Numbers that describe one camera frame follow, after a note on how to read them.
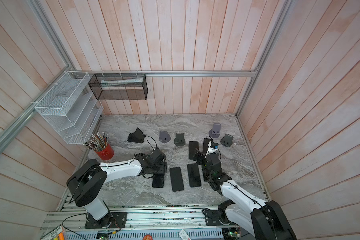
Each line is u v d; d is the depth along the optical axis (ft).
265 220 1.32
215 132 3.41
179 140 3.35
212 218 2.41
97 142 2.69
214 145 2.38
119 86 3.48
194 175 3.48
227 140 3.28
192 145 3.39
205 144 3.49
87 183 1.49
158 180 2.75
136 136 3.32
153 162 2.30
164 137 3.34
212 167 2.06
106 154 2.97
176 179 2.89
